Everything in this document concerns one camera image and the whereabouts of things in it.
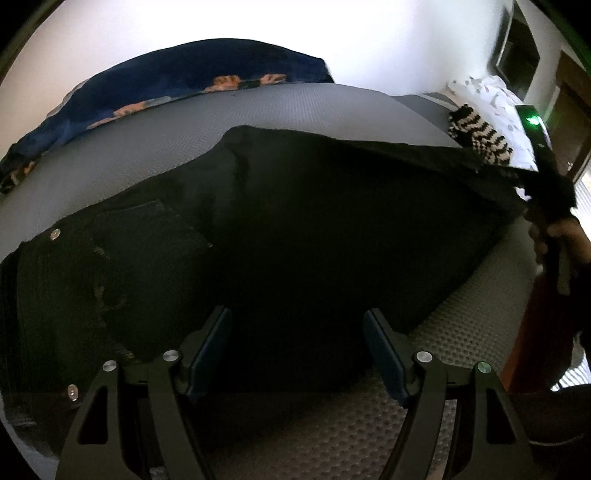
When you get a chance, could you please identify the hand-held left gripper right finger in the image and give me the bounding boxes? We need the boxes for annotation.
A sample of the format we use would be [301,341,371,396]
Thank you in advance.
[362,308,539,480]

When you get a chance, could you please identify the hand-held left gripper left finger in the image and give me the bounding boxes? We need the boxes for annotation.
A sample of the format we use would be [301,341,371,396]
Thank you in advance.
[54,306,232,480]

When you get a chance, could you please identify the black pants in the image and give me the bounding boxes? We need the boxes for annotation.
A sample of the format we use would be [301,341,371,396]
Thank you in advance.
[0,126,531,457]

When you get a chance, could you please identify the person's right forearm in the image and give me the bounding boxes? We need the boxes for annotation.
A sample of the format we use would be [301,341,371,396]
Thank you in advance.
[501,258,591,394]

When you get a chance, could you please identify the person's right hand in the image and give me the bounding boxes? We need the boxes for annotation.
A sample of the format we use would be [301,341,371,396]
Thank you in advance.
[527,215,591,278]

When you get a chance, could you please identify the brown wooden door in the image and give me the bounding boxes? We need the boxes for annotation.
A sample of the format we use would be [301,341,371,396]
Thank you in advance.
[549,54,591,185]

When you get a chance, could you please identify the black white striped cloth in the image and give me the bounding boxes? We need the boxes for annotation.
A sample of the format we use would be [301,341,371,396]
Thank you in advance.
[447,104,515,166]

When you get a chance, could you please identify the white speckled pillow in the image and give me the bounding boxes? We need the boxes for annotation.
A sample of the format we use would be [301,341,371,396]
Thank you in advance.
[444,75,553,175]

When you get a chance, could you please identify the person's dark clothing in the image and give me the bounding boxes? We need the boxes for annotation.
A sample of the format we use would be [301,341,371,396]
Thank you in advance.
[505,382,591,480]

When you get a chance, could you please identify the grey mesh mattress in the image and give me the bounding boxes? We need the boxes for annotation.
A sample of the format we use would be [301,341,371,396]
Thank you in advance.
[0,83,548,480]

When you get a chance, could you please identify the dark blue floral blanket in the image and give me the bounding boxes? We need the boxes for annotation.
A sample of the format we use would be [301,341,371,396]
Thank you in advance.
[0,39,335,195]

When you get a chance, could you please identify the dark wall frame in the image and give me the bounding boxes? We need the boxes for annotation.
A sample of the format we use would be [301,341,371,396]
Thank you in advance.
[493,7,542,89]

